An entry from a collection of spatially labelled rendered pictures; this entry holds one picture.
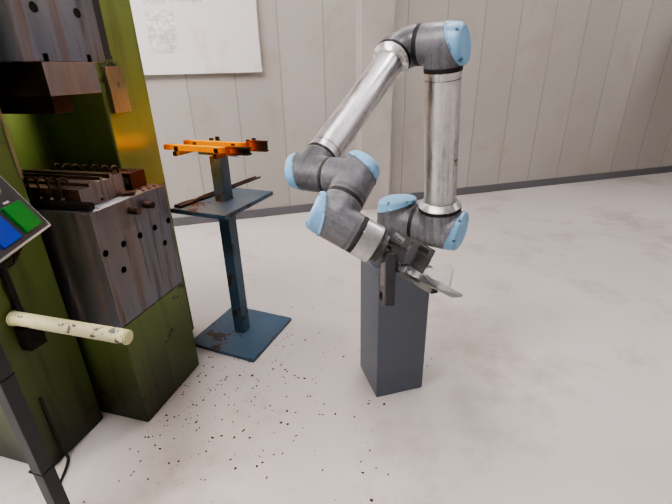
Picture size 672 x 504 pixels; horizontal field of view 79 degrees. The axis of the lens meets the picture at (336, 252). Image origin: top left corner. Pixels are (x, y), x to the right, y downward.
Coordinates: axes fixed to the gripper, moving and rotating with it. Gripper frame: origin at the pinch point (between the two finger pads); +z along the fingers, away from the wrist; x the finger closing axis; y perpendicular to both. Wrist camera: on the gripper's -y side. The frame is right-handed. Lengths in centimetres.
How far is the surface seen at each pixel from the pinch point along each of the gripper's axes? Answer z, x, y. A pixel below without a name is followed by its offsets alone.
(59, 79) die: -124, 41, 4
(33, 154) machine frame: -149, 89, -22
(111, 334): -70, 36, -54
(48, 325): -90, 44, -63
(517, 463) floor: 72, 54, -33
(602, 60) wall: 148, 312, 347
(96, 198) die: -105, 60, -23
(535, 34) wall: 64, 289, 312
